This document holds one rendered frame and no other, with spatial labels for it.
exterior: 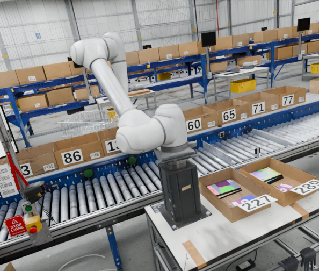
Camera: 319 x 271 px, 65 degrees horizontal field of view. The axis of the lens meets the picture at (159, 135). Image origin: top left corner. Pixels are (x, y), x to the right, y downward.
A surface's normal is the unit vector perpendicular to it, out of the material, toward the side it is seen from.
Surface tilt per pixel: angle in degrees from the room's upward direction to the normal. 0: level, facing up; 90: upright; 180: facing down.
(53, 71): 90
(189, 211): 90
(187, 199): 90
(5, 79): 90
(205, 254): 0
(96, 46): 53
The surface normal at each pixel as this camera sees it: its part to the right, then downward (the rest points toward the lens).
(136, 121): 0.15, -0.53
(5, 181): 0.35, 0.26
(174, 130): 0.54, 0.16
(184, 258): -0.15, -0.93
